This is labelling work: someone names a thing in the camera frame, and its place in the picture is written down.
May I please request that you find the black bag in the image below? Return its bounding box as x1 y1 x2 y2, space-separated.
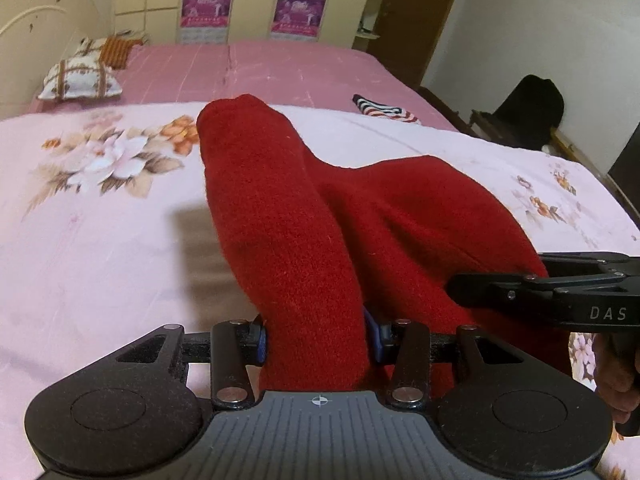
492 74 565 151

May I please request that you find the white patterned pillow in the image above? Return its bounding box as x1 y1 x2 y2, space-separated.
37 56 122 102

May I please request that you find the striped folded garment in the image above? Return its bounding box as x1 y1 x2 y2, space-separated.
352 94 421 125

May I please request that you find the right human hand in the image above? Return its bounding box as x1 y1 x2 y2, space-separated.
592 334 639 424

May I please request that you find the lower left pink poster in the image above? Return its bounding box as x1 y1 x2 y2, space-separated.
179 0 232 44

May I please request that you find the corner wall shelf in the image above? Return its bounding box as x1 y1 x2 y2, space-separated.
352 0 384 52

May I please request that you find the pink bed cover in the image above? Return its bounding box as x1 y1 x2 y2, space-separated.
28 41 456 131

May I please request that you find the floral white bedsheet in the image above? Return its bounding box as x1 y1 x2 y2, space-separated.
1 103 639 479

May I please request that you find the brown wooden door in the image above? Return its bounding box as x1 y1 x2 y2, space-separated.
367 0 454 89

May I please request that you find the pink poster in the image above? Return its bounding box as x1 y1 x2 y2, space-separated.
270 0 326 40
179 0 232 44

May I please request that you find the orange patterned pillow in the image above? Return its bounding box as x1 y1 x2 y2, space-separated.
74 36 144 70

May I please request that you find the lower right pink poster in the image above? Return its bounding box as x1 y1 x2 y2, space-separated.
270 0 326 40

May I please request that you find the red embellished sweater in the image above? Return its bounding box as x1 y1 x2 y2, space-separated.
196 95 570 391

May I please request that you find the cream wooden headboard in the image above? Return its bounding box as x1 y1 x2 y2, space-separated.
0 0 106 119

